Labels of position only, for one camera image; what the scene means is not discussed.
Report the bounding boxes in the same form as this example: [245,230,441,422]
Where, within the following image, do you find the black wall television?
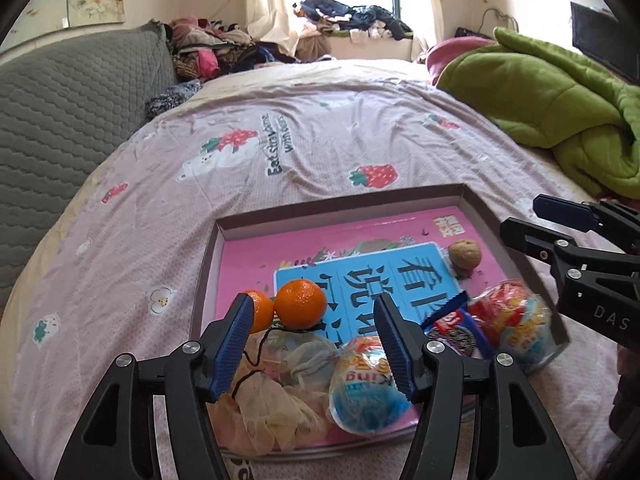
[570,1,640,83]

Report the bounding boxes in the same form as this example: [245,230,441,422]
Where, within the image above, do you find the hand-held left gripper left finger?
[54,292,256,480]

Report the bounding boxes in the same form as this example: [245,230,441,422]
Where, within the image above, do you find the strawberry printed pink blanket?
[5,77,640,480]

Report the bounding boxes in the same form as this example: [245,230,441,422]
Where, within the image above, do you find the pile of mixed clothes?
[167,16,301,81]

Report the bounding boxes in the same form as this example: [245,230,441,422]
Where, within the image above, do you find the shallow grey cardboard tray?
[189,184,572,461]

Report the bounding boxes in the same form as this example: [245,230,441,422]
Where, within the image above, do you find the brown cloth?
[295,35,335,63]

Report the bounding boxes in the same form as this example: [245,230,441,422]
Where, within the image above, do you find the green fleece blanket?
[436,26,640,198]

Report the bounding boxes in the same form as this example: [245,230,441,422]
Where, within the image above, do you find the dark pink pillow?
[425,37,496,86]

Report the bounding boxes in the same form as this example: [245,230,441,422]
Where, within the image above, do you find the blue cookie packet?
[417,292,493,361]

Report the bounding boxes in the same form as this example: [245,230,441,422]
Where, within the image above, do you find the brown walnut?
[447,240,482,268]

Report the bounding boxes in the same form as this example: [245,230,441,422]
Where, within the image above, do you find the grey quilted headboard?
[0,22,178,306]

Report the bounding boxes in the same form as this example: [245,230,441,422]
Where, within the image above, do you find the egg-shaped toy packet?
[327,336,425,435]
[467,281,556,373]

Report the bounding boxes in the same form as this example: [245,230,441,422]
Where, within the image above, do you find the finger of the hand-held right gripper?
[532,194,640,253]
[500,216,640,281]

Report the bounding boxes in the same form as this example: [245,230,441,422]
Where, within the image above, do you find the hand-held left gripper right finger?
[373,293,571,480]

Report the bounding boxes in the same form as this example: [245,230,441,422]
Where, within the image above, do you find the blue patterned cloth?
[145,79,203,122]

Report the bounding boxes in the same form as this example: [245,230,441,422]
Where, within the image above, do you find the dark clothes on windowsill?
[292,0,415,42]

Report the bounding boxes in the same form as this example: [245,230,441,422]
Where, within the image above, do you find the cream mesh drawstring bag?
[207,327,346,456]

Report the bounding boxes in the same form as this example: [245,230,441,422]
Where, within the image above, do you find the orange tangerine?
[275,279,328,331]
[241,290,276,333]

